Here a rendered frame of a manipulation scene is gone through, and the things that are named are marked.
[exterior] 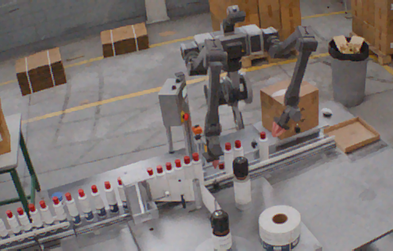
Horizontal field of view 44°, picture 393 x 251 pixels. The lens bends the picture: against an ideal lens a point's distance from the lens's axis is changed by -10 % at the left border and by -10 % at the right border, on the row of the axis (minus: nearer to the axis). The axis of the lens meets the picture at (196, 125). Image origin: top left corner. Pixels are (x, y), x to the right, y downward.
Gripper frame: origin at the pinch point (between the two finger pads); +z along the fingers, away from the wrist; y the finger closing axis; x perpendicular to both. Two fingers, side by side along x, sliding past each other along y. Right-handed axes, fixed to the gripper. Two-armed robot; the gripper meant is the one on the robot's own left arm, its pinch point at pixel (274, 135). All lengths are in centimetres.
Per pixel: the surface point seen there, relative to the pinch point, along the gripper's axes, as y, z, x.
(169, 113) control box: -2, 13, -63
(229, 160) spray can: 1.2, 23.1, -18.4
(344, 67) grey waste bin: -149, -58, 158
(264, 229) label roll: 64, 27, -27
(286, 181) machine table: 16.0, 17.5, 13.6
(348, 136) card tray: -2, -20, 57
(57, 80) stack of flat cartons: -382, 141, -15
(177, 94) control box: 0, 2, -66
